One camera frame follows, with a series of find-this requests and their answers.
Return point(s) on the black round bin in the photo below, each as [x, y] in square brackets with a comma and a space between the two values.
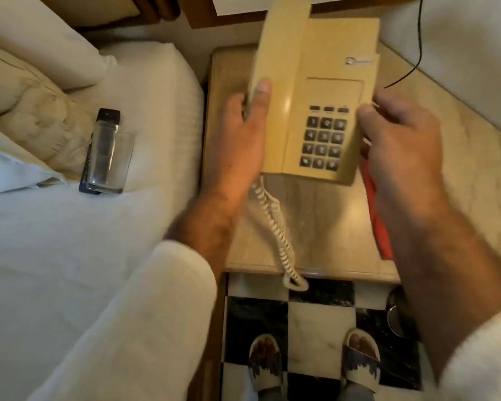
[396, 317]

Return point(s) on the person's left thumb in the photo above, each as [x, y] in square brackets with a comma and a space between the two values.
[260, 98]

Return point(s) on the white blue patterned slipper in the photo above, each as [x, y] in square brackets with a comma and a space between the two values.
[361, 359]
[267, 363]

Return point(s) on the person's right forearm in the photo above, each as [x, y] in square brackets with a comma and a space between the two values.
[446, 267]

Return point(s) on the red cloth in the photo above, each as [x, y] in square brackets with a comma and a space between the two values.
[378, 229]

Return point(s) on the white pillow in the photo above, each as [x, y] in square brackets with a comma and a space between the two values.
[37, 41]

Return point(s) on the beige telephone handset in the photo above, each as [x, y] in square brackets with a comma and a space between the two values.
[282, 41]

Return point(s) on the white bed mattress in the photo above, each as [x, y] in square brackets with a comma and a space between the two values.
[158, 100]

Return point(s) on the cream quilted cushion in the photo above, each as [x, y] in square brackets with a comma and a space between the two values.
[37, 116]

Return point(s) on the person's left hand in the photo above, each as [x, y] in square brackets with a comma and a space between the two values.
[238, 146]

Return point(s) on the person's right hand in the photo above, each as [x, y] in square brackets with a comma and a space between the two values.
[405, 158]

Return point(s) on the person's left forearm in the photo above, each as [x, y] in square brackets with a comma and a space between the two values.
[167, 288]

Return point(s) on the clear drinking glass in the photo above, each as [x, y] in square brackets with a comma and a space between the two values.
[108, 162]

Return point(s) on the black remote control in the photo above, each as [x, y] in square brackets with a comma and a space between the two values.
[107, 114]

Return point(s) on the person's right thumb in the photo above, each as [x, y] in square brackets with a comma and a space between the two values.
[366, 118]

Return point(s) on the beige telephone base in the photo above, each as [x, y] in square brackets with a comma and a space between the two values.
[330, 70]

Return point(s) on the wooden headboard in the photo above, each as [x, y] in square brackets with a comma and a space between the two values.
[200, 12]

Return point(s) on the white duvet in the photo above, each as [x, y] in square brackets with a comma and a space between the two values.
[66, 254]

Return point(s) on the marble-top nightstand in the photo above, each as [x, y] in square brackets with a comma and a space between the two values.
[321, 229]

